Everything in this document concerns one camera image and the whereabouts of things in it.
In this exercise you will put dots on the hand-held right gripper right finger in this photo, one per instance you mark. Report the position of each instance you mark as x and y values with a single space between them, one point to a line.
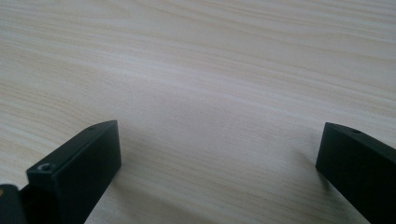
358 168

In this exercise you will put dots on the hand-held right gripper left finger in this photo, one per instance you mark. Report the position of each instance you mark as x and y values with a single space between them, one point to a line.
81 169

